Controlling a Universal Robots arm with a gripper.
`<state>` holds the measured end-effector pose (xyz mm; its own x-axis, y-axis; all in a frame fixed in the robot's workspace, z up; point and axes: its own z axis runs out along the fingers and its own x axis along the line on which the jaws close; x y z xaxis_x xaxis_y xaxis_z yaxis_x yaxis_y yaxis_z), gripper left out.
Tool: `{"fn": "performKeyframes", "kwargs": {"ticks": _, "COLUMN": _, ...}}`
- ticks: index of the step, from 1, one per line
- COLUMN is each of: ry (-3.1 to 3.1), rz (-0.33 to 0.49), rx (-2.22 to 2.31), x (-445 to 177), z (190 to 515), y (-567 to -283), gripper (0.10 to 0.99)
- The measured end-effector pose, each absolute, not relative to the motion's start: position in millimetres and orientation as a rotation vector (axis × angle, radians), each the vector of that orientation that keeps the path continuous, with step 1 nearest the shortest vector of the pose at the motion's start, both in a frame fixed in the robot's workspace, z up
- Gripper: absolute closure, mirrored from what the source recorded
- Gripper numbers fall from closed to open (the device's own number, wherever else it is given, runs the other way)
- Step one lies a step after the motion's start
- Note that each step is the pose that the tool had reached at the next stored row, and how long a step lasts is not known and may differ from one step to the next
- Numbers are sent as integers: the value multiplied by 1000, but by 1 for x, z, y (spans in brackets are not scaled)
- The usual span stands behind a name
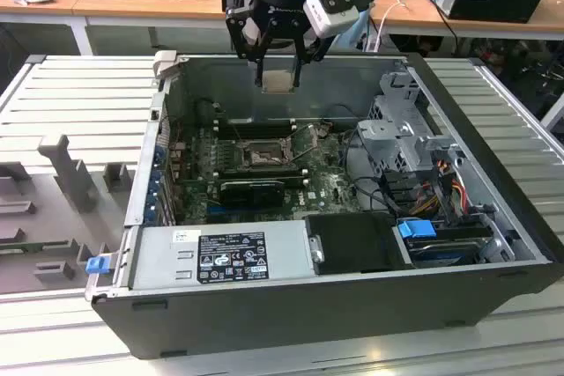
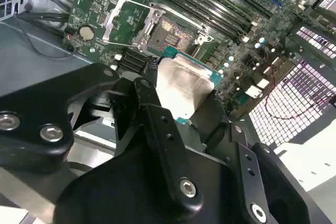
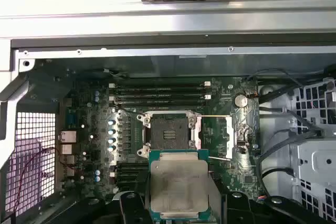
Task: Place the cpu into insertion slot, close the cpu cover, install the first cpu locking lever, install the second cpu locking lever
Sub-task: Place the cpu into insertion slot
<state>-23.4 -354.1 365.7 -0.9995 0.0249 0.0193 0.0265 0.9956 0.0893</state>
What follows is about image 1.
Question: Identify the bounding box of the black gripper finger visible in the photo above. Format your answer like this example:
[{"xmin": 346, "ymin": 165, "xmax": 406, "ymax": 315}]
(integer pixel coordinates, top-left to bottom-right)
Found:
[
  {"xmin": 292, "ymin": 18, "xmax": 330, "ymax": 87},
  {"xmin": 225, "ymin": 4, "xmax": 277, "ymax": 87}
]

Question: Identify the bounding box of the small silver CPU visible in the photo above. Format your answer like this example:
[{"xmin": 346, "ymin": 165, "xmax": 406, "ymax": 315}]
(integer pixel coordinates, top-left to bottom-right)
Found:
[{"xmin": 260, "ymin": 70, "xmax": 295, "ymax": 94}]

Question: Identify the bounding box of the metal socket cover frame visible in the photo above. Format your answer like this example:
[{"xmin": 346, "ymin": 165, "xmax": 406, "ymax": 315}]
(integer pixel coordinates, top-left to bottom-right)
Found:
[{"xmin": 288, "ymin": 122, "xmax": 327, "ymax": 164}]

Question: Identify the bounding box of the black RAM slot bank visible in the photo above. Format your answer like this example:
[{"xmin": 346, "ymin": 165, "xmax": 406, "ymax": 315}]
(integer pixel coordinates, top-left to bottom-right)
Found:
[
  {"xmin": 215, "ymin": 116, "xmax": 297, "ymax": 140},
  {"xmin": 213, "ymin": 163, "xmax": 309, "ymax": 188}
]

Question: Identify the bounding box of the CPU socket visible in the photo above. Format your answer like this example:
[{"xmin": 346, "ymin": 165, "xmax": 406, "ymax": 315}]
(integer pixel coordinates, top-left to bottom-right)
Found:
[{"xmin": 236, "ymin": 136, "xmax": 297, "ymax": 171}]

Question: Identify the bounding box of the pale blue teach pendant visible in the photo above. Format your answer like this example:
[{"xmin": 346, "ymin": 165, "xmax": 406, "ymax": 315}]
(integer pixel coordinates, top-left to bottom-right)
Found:
[{"xmin": 351, "ymin": 9, "xmax": 376, "ymax": 52}]

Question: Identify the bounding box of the silver metal drive cage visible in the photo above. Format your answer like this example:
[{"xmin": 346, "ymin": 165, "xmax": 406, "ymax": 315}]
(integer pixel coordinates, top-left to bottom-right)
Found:
[{"xmin": 355, "ymin": 70, "xmax": 468, "ymax": 174}]

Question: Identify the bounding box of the green motherboard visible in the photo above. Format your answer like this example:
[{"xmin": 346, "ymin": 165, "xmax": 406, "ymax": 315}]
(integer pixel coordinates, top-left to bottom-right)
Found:
[{"xmin": 175, "ymin": 122, "xmax": 367, "ymax": 225}]

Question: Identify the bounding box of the small graphics card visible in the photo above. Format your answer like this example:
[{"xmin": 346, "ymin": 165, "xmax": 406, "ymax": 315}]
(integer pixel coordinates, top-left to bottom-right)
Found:
[{"xmin": 219, "ymin": 179, "xmax": 286, "ymax": 208}]

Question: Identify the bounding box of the black plastic shroud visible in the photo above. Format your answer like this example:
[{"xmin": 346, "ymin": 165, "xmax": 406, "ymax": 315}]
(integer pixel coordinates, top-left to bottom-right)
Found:
[{"xmin": 303, "ymin": 211, "xmax": 415, "ymax": 275}]

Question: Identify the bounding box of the disk with blue carrier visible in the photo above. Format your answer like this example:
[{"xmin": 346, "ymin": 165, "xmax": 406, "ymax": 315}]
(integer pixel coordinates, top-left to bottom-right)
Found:
[{"xmin": 396, "ymin": 217, "xmax": 490, "ymax": 269}]

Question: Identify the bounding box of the grey power supply with label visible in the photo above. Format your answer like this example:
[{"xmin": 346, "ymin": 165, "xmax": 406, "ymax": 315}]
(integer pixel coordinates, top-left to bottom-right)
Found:
[{"xmin": 130, "ymin": 218, "xmax": 317, "ymax": 292}]

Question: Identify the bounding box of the grey parts rack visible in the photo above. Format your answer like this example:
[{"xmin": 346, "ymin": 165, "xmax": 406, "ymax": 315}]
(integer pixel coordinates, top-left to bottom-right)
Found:
[{"xmin": 0, "ymin": 133, "xmax": 138, "ymax": 293}]

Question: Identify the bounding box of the blue case latch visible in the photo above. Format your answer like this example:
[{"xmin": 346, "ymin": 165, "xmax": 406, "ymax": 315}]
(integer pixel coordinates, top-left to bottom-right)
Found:
[{"xmin": 86, "ymin": 256, "xmax": 109, "ymax": 275}]

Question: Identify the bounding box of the open black PC case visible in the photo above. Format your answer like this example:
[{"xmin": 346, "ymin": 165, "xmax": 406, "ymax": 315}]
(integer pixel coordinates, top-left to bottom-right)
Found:
[{"xmin": 83, "ymin": 50, "xmax": 564, "ymax": 362}]

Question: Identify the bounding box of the green RAM stick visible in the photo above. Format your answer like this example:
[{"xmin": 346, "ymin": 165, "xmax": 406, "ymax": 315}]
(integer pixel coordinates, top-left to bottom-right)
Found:
[{"xmin": 0, "ymin": 241, "xmax": 71, "ymax": 254}]

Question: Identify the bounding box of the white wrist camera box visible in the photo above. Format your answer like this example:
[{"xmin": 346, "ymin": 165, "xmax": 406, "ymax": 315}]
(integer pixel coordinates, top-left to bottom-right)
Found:
[{"xmin": 302, "ymin": 0, "xmax": 360, "ymax": 41}]

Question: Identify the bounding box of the yellow red wire bundle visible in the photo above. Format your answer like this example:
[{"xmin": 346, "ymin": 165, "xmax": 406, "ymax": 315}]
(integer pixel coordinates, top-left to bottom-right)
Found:
[{"xmin": 412, "ymin": 162, "xmax": 468, "ymax": 214}]

